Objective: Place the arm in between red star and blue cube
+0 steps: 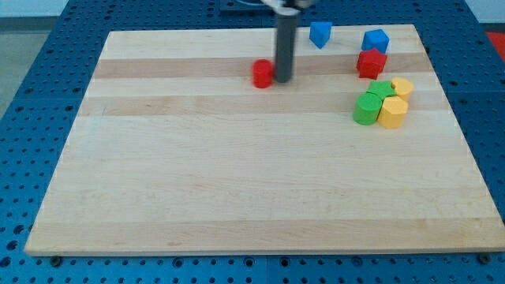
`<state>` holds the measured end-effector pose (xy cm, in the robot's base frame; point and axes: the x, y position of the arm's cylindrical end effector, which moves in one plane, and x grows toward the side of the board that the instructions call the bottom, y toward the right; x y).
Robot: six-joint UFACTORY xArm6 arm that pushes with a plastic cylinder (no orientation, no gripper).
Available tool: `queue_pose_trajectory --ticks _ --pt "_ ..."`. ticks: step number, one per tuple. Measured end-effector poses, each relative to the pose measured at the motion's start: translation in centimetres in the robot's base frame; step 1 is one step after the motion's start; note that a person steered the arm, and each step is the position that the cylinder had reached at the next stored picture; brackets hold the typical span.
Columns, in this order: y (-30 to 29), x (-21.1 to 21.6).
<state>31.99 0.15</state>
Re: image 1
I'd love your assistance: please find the green star block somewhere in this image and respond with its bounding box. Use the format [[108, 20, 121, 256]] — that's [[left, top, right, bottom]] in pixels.
[[366, 80, 397, 100]]

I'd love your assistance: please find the red star block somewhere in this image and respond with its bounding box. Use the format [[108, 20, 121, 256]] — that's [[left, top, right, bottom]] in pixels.
[[356, 48, 387, 80]]

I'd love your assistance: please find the blue cube block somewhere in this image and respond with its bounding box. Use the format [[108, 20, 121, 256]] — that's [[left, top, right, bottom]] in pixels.
[[361, 29, 390, 54]]

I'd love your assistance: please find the red cylinder block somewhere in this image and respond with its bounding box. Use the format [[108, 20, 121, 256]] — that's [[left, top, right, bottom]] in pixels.
[[252, 59, 274, 88]]

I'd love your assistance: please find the wooden board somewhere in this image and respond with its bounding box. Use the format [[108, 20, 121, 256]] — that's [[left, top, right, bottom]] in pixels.
[[24, 24, 504, 256]]

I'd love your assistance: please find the green cylinder block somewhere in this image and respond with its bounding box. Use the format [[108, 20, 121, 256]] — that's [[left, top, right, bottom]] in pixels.
[[353, 92, 382, 125]]

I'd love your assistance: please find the blue triangular prism block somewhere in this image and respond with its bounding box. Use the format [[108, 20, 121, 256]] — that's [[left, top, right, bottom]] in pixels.
[[309, 21, 332, 49]]

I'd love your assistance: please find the yellow hexagon block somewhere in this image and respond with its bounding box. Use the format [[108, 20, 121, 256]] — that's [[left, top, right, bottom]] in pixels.
[[377, 96, 409, 129]]

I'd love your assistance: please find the yellow cylinder block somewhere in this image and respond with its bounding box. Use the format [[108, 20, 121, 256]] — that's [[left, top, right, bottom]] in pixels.
[[391, 77, 414, 102]]

